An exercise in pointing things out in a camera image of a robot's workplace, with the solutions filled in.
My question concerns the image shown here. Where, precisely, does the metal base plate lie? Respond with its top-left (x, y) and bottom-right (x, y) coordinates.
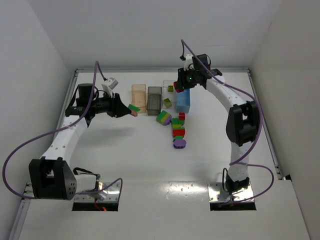
top-left (73, 178), bottom-right (123, 204)
top-left (207, 180), bottom-right (255, 204)

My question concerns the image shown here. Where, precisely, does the green lego brick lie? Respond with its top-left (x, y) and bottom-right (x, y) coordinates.
top-left (128, 104), bottom-right (141, 112)

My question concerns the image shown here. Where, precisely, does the purple rounded lego brick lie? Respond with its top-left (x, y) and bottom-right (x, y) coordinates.
top-left (173, 139), bottom-right (187, 149)

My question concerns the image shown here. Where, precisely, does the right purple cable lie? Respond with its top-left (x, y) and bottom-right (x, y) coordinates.
top-left (180, 38), bottom-right (275, 206)

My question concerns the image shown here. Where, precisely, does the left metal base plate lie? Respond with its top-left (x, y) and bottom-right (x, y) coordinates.
top-left (73, 178), bottom-right (123, 204)

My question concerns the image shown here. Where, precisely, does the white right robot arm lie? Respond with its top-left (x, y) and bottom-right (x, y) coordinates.
top-left (173, 54), bottom-right (260, 194)

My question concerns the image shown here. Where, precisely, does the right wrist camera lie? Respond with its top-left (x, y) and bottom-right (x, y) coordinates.
top-left (180, 54), bottom-right (195, 71)

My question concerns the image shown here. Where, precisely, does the blue plastic bin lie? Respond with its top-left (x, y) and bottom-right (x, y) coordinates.
top-left (175, 89), bottom-right (191, 114)

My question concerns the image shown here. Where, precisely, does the clear plastic bin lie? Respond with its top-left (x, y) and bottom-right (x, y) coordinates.
top-left (162, 80), bottom-right (176, 109)

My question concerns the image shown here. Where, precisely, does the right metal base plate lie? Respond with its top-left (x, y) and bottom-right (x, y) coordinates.
top-left (207, 180), bottom-right (255, 204)

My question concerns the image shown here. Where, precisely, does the grey translucent bin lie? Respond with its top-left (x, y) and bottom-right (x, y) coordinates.
top-left (146, 86), bottom-right (162, 116)

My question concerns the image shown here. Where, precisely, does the green lime purple lego block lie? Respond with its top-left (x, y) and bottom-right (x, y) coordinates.
top-left (156, 110), bottom-right (172, 126)

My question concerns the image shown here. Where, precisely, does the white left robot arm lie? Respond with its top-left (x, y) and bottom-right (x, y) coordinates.
top-left (28, 83), bottom-right (135, 200)

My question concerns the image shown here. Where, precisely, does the red green lego stack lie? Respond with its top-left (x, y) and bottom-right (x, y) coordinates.
top-left (171, 118), bottom-right (186, 140)

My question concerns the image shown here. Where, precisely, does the red lego brick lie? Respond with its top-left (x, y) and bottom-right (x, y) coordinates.
top-left (173, 81), bottom-right (184, 93)

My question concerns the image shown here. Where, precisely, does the small red lego stack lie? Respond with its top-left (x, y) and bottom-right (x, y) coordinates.
top-left (178, 112), bottom-right (186, 125)

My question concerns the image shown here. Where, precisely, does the orange translucent bin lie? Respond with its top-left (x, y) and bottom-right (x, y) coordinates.
top-left (131, 84), bottom-right (147, 113)

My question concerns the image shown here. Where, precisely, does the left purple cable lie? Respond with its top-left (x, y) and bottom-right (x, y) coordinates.
top-left (2, 60), bottom-right (123, 200)

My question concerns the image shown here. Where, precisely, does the lime lego brick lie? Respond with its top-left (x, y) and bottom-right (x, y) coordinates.
top-left (167, 85), bottom-right (174, 93)
top-left (163, 98), bottom-right (172, 109)

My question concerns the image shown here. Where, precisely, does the purple cable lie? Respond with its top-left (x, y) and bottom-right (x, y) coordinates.
top-left (2, 60), bottom-right (123, 200)
top-left (180, 38), bottom-right (275, 206)

